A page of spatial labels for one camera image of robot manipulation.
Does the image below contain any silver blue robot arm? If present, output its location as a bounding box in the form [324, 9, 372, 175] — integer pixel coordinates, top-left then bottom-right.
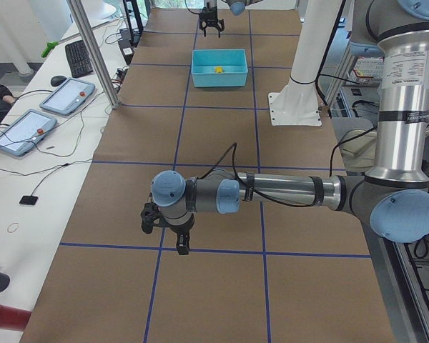
[141, 1, 429, 255]
[198, 0, 260, 37]

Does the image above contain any light blue plastic bin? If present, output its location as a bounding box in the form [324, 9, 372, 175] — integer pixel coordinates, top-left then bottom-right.
[191, 49, 248, 88]

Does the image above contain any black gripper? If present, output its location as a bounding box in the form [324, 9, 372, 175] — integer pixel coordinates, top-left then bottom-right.
[199, 9, 225, 37]
[165, 214, 194, 255]

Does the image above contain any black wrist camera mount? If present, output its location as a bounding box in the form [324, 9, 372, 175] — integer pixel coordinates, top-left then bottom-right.
[140, 202, 167, 234]

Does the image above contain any aluminium frame post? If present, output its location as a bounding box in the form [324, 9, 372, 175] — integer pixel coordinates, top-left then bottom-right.
[66, 0, 120, 109]

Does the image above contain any teach pendant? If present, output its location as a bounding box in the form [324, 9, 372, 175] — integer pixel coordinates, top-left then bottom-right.
[39, 78, 96, 116]
[0, 109, 58, 156]

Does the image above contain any black computer keyboard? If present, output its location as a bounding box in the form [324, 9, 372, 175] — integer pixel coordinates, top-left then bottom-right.
[65, 40, 93, 78]

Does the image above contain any white camera stand pedestal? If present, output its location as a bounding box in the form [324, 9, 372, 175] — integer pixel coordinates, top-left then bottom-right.
[268, 0, 345, 126]

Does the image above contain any lower teach pendant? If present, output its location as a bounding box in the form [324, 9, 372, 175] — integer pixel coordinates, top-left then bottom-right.
[0, 109, 58, 156]

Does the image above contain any black computer mouse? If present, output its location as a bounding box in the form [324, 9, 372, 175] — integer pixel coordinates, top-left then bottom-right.
[50, 75, 66, 87]

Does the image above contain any upper teach pendant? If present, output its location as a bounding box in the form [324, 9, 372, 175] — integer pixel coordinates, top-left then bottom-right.
[39, 78, 96, 116]

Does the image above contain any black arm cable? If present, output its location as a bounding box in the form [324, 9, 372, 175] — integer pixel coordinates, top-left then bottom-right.
[196, 141, 319, 208]

